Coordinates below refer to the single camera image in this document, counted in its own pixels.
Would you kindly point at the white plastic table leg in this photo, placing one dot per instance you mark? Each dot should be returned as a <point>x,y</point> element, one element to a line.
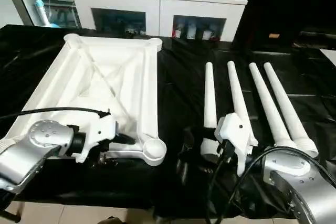
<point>286,103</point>
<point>234,93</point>
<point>209,98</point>
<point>265,98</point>

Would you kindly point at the white plastic table top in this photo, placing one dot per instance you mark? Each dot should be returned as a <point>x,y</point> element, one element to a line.
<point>105,77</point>

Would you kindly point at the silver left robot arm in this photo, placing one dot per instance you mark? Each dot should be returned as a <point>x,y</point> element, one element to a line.
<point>31,150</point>

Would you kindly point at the black work mat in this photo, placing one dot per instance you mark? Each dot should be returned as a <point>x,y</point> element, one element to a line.
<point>178,77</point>

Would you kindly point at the small yellow tag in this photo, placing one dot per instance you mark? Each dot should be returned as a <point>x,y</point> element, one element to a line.
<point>274,35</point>

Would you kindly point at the white flat board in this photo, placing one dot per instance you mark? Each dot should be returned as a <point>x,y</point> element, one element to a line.
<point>329,56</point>

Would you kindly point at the white blue pole appliance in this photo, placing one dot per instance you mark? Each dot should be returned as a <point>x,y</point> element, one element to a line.
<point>39,3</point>

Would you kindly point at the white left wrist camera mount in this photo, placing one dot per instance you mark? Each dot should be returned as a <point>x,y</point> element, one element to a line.
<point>97,129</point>

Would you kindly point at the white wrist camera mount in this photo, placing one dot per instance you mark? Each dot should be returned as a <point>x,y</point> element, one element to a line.
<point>97,129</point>
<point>237,129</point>

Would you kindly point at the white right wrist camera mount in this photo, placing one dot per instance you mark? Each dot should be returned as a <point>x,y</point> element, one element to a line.
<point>237,129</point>

